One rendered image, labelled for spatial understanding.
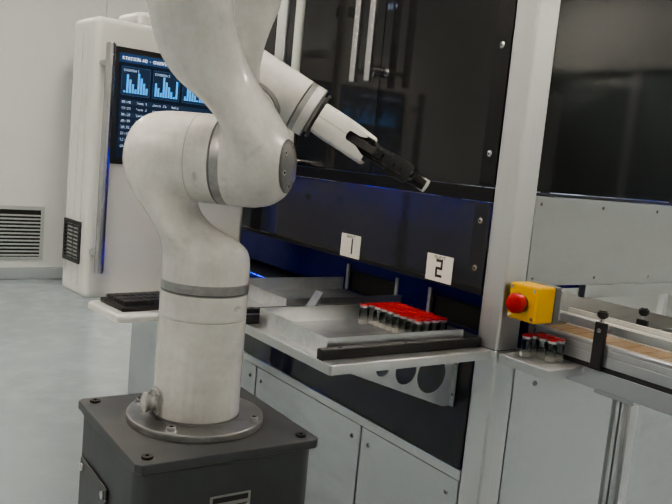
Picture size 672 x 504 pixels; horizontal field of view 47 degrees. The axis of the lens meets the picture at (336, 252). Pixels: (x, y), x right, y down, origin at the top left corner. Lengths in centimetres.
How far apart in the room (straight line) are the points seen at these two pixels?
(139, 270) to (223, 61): 135
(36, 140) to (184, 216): 578
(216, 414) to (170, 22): 51
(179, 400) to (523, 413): 88
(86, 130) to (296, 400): 94
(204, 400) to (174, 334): 10
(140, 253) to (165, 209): 120
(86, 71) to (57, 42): 468
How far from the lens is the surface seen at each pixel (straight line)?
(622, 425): 162
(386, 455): 192
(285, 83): 120
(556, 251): 168
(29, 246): 685
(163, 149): 102
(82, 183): 217
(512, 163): 158
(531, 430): 176
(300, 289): 206
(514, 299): 152
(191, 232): 102
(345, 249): 199
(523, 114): 157
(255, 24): 112
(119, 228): 218
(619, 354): 156
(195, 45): 93
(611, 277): 185
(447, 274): 169
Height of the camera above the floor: 124
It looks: 7 degrees down
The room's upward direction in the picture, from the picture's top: 5 degrees clockwise
